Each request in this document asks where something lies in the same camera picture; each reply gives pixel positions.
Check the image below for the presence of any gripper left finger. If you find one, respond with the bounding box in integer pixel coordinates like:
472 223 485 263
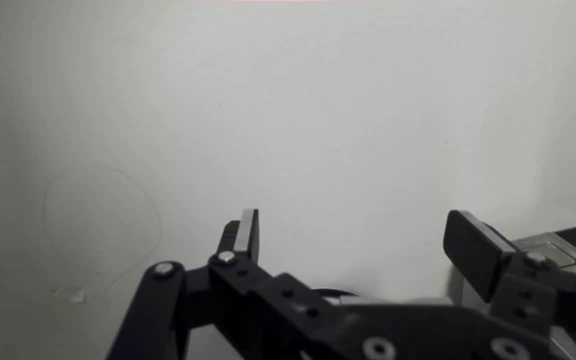
107 208 340 360

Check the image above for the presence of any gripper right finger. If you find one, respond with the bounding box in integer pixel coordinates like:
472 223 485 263
442 209 576 360

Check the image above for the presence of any grey microwave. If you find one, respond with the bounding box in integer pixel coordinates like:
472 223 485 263
449 219 576 360

